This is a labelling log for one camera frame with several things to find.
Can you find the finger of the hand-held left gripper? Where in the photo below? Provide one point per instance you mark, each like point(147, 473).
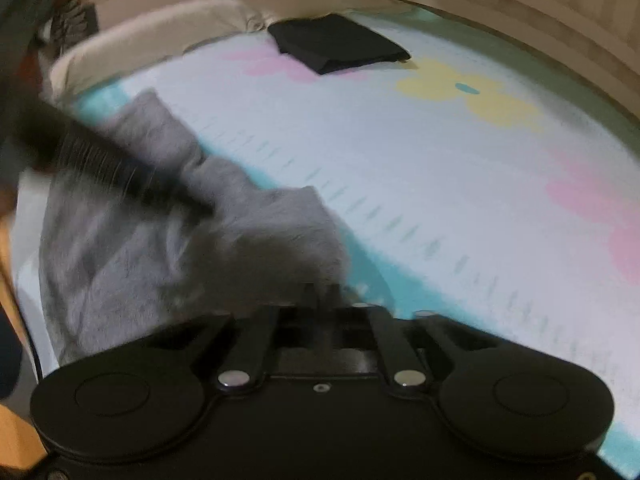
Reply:
point(180, 195)

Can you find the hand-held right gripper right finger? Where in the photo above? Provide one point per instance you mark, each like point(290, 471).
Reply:
point(385, 335)

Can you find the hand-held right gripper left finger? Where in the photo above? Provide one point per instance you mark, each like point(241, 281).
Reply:
point(265, 330)

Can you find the grey pants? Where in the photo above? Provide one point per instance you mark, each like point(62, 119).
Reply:
point(275, 240)

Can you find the striped cloth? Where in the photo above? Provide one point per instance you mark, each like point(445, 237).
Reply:
point(72, 22)

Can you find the floral bed sheet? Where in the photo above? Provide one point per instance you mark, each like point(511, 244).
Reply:
point(400, 185)

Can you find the beige pillow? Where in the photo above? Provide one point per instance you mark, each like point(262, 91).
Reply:
point(165, 25)

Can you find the black folded garment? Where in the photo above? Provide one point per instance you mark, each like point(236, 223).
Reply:
point(340, 42)

